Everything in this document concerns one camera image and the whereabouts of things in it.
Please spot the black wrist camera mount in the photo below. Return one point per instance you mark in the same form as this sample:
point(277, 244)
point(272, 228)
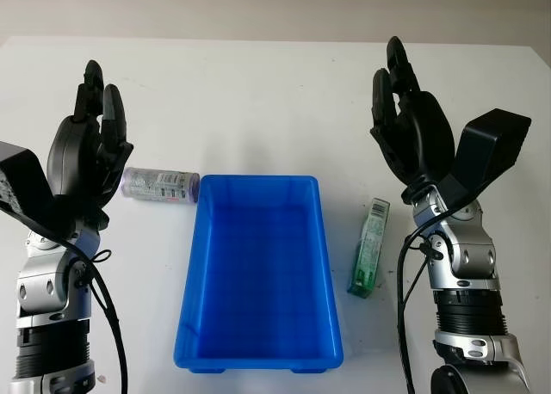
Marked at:
point(26, 183)
point(490, 144)

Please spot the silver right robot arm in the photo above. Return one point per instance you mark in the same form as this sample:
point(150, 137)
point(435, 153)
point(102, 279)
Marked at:
point(469, 256)

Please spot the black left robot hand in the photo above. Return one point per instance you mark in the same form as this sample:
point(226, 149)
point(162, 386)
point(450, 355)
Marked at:
point(73, 153)

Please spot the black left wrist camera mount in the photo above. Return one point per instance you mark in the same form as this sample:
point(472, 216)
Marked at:
point(26, 183)

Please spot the green rectangular box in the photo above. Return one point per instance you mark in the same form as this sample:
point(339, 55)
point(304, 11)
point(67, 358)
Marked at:
point(370, 248)

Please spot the clear purple-capped bottle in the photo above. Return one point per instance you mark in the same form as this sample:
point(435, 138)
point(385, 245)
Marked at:
point(161, 185)

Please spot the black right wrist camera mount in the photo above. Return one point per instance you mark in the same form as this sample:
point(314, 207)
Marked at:
point(490, 144)

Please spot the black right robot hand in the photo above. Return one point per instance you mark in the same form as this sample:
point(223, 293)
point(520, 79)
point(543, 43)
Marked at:
point(424, 136)

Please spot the blue plastic tray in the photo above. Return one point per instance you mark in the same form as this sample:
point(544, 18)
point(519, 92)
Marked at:
point(258, 256)

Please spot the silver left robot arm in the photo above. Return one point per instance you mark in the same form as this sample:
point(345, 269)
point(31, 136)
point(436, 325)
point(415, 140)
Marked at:
point(47, 282)

